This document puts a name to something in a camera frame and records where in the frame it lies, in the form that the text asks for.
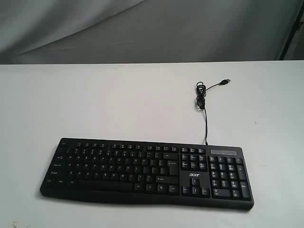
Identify black acer keyboard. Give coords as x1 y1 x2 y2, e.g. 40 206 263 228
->
40 138 254 210

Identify grey backdrop cloth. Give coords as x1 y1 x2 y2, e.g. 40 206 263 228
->
0 0 301 64

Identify black tripod stand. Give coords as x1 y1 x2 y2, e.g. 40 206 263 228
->
278 0 304 60

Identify black USB cable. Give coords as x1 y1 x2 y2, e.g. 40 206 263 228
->
195 77 231 145

